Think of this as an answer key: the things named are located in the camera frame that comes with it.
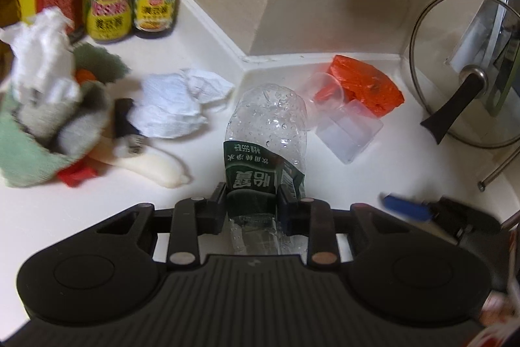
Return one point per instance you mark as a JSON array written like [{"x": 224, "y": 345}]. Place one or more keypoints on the short checkered lid sauce jar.
[{"x": 156, "y": 5}]

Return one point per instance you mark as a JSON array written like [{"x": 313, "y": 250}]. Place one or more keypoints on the clear plastic water bottle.
[{"x": 264, "y": 119}]

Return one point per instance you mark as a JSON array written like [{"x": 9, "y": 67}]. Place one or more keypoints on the glass pot lid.
[{"x": 443, "y": 115}]

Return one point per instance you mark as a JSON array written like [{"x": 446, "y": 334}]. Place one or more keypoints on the crumpled white tissue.
[
  {"x": 174, "y": 107},
  {"x": 40, "y": 54}
]

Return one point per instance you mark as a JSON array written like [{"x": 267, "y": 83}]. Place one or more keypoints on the metal lid stand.
[{"x": 493, "y": 173}]

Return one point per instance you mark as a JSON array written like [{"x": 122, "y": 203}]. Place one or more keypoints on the dark green cloth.
[{"x": 103, "y": 62}]

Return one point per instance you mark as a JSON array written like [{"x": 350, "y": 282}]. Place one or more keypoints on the clear plastic container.
[{"x": 349, "y": 135}]

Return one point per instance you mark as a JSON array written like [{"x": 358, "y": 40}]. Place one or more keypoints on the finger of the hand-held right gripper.
[{"x": 406, "y": 206}]

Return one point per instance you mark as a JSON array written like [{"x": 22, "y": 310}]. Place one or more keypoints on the clear plastic cup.
[{"x": 325, "y": 91}]

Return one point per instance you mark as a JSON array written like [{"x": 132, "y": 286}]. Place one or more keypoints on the person's red patterned clothing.
[{"x": 499, "y": 306}]

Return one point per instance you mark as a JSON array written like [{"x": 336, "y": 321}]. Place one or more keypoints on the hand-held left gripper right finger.
[{"x": 285, "y": 211}]

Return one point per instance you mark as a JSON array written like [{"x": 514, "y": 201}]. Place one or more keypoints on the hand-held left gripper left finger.
[{"x": 217, "y": 208}]

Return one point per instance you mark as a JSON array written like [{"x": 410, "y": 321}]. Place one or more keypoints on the orange plastic bag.
[{"x": 365, "y": 82}]

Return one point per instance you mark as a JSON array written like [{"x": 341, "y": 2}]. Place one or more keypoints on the red bottle cap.
[{"x": 75, "y": 175}]

